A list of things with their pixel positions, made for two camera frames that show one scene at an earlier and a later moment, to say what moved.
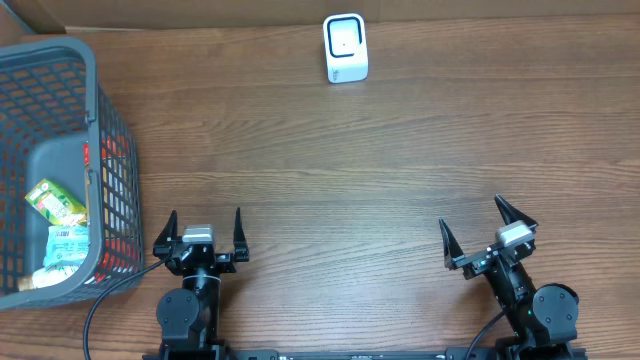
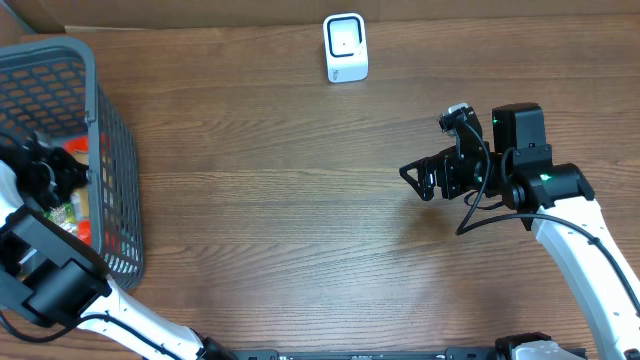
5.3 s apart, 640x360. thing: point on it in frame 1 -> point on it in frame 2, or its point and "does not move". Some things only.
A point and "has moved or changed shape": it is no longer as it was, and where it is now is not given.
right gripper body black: (476, 263) -> (461, 175)
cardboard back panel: (24, 16) does not move
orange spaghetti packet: (87, 180) has moved or changed shape
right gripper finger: (451, 249) -> (428, 174)
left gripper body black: (215, 271) -> (59, 176)
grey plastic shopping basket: (58, 124) does not move
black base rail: (366, 354) does not move
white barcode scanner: (346, 51) does not move
